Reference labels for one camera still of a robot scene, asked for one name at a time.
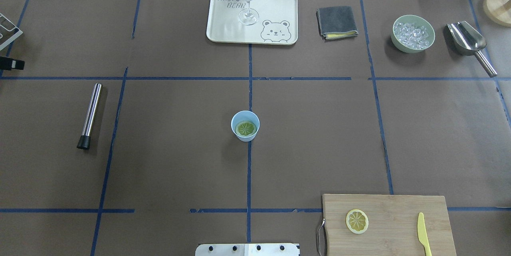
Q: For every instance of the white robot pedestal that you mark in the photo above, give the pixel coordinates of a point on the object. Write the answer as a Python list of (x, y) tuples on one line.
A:
[(248, 249)]

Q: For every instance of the grey folded cloth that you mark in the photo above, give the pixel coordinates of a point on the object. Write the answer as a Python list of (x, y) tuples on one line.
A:
[(336, 22)]

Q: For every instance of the steel muddler black tip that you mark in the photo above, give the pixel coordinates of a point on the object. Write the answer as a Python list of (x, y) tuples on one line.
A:
[(84, 141)]

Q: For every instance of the yellow plastic knife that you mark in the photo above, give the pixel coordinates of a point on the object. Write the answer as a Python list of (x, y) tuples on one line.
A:
[(422, 234)]

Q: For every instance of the wooden cup tree stand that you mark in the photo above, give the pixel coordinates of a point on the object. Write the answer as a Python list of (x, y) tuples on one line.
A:
[(499, 11)]

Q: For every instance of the bamboo cutting board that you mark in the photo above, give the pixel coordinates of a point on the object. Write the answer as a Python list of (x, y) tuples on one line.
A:
[(392, 225)]

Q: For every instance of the yellow lemon slice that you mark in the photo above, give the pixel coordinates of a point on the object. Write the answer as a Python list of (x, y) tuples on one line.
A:
[(245, 128), (357, 221)]

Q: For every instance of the steel ice scoop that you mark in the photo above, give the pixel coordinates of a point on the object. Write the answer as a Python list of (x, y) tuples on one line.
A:
[(469, 42)]

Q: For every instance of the cream bear tray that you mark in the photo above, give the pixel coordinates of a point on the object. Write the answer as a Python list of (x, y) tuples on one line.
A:
[(273, 22)]

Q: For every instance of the light blue plastic cup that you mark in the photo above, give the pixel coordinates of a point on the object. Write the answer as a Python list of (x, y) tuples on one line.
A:
[(245, 116)]

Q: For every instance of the white cup rack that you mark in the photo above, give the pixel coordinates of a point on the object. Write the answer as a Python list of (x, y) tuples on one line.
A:
[(9, 32)]

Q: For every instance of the green bowl of ice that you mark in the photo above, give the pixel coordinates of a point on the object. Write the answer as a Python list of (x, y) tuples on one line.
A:
[(412, 34)]

